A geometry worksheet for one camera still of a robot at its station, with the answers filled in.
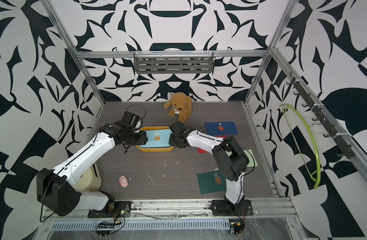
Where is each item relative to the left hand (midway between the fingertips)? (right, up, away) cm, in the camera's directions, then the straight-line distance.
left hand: (144, 137), depth 82 cm
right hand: (+14, -3, +11) cm, 18 cm away
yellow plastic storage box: (+5, -3, +14) cm, 15 cm away
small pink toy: (-11, -23, -1) cm, 26 cm away
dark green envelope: (+37, -25, +1) cm, 44 cm away
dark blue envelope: (+46, +3, +23) cm, 52 cm away
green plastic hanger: (+73, -14, -24) cm, 78 cm away
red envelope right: (+28, -3, -21) cm, 36 cm away
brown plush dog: (+19, +19, +15) cm, 31 cm away
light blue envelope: (+5, -2, +14) cm, 15 cm away
